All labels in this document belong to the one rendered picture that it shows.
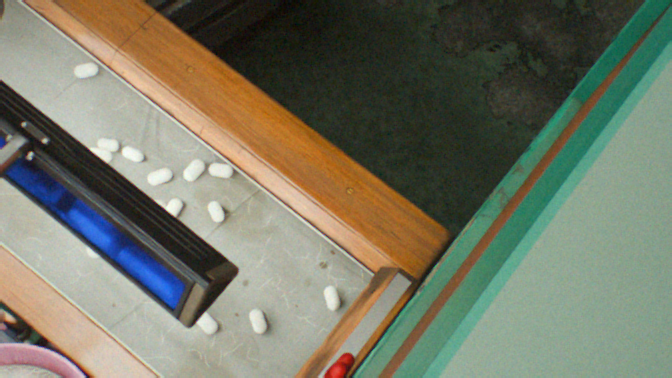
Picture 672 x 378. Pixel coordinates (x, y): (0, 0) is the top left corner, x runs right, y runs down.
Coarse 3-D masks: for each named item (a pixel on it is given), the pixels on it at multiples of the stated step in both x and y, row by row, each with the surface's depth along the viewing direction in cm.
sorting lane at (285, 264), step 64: (0, 64) 124; (64, 64) 124; (64, 128) 121; (128, 128) 121; (0, 192) 117; (192, 192) 119; (256, 192) 119; (64, 256) 114; (256, 256) 116; (320, 256) 117; (128, 320) 111; (320, 320) 113
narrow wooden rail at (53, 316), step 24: (0, 264) 110; (24, 264) 111; (0, 288) 109; (24, 288) 110; (48, 288) 110; (24, 312) 108; (48, 312) 109; (72, 312) 109; (48, 336) 108; (72, 336) 108; (96, 336) 108; (72, 360) 107; (96, 360) 107; (120, 360) 107
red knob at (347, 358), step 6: (342, 354) 61; (348, 354) 61; (342, 360) 61; (348, 360) 61; (354, 360) 61; (330, 366) 62; (336, 366) 60; (342, 366) 60; (348, 366) 61; (330, 372) 60; (336, 372) 60; (342, 372) 60; (348, 372) 61
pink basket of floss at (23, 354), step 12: (0, 348) 106; (12, 348) 107; (24, 348) 107; (36, 348) 106; (0, 360) 109; (12, 360) 110; (24, 360) 110; (36, 360) 109; (48, 360) 108; (60, 360) 106; (60, 372) 110; (72, 372) 107
